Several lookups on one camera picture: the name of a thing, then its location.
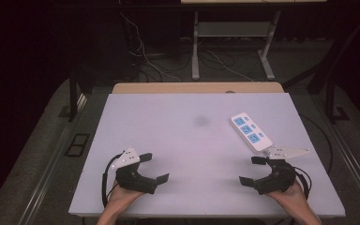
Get long white floor cable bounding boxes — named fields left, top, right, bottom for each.
left=119, top=11, right=183, bottom=83

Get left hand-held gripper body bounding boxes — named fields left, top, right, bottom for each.
left=110, top=146, right=158, bottom=195

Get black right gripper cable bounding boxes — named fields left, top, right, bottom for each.
left=292, top=166, right=313, bottom=201

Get person's left hand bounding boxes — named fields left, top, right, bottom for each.
left=105, top=180, right=145, bottom=218

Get black stand leg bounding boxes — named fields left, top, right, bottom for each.
left=323, top=74, right=351, bottom=125
left=59, top=69, right=87, bottom=124

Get white power strip blue sockets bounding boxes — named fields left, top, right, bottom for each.
left=230, top=112, right=275, bottom=155

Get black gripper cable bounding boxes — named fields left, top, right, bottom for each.
left=101, top=152, right=125, bottom=208
left=292, top=166, right=313, bottom=201

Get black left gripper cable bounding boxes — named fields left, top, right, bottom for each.
left=101, top=152, right=125, bottom=208

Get black rectangular floor frame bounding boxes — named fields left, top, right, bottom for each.
left=64, top=133, right=91, bottom=158

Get aluminium floor rail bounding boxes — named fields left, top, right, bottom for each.
left=18, top=93, right=89, bottom=225
left=310, top=93, right=360, bottom=219

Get grey metal desk frame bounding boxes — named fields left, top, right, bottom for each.
left=191, top=9, right=281, bottom=82

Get short white floor cable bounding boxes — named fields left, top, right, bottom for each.
left=205, top=50, right=255, bottom=83

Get white table mat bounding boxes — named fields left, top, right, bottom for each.
left=68, top=92, right=347, bottom=219

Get thin black floor cable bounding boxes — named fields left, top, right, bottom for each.
left=299, top=113, right=335, bottom=176

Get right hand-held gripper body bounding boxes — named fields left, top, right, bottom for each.
left=252, top=144, right=311, bottom=196

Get person's right hand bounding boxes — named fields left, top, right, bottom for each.
left=266, top=180, right=311, bottom=217

